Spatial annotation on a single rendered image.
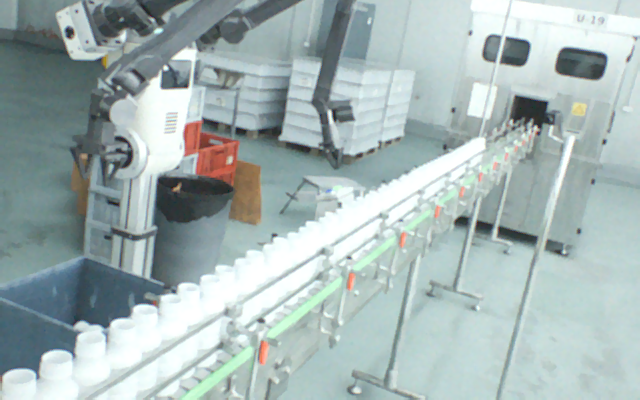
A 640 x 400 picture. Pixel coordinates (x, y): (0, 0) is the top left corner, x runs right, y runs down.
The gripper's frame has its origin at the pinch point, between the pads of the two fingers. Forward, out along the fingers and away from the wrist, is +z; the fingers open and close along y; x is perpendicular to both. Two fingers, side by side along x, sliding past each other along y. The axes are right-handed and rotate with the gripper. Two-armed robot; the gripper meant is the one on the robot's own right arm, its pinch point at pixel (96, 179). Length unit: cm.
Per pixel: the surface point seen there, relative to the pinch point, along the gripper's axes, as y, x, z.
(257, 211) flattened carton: -133, 334, 108
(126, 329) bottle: 43, -38, 7
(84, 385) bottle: 45, -48, 11
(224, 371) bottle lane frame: 48, -15, 22
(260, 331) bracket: 53, -14, 12
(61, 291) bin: -14.0, 7.9, 34.5
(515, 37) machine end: 3, 498, -62
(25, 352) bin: -0.4, -15.1, 37.0
